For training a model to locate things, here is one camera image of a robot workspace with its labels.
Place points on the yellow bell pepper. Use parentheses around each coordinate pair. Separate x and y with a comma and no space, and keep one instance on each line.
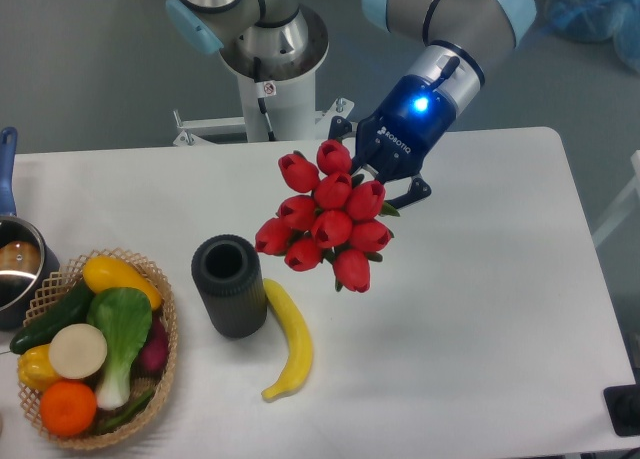
(35,369)

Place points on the dark green chili pepper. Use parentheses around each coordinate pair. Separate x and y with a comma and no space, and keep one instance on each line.
(126,415)

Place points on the dark grey ribbed vase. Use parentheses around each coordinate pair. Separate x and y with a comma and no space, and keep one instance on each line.
(227,274)

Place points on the blue plastic bag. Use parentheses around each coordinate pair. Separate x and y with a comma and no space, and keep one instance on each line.
(592,21)

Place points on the white frame at right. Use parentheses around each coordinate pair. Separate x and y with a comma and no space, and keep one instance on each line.
(623,204)

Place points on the purple red onion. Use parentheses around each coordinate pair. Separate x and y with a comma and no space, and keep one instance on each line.
(153,356)

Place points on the green bok choy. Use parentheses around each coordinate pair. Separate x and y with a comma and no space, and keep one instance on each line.
(123,315)

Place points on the orange fruit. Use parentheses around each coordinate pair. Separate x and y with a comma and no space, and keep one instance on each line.
(67,408)

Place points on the woven wicker basket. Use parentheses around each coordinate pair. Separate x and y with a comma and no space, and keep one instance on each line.
(53,289)

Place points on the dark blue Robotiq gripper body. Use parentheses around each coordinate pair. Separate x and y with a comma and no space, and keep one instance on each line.
(397,136)

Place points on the red tulip bouquet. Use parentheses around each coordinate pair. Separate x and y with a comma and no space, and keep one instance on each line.
(334,216)

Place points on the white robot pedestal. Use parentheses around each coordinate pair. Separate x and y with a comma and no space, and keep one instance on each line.
(275,69)

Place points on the black device at edge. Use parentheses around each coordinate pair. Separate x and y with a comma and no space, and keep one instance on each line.
(623,408)

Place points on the yellow banana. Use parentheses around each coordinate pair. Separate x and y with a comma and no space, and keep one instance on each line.
(300,345)

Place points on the yellow squash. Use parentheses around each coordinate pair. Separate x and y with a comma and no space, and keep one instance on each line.
(104,272)

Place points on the green cucumber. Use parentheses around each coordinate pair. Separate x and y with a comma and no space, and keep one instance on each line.
(70,309)

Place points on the white round radish slice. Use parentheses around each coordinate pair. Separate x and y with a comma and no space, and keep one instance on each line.
(77,351)

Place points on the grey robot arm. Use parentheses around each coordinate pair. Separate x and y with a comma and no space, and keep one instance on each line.
(463,40)

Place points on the blue handled saucepan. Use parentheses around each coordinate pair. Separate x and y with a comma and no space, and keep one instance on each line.
(26,258)

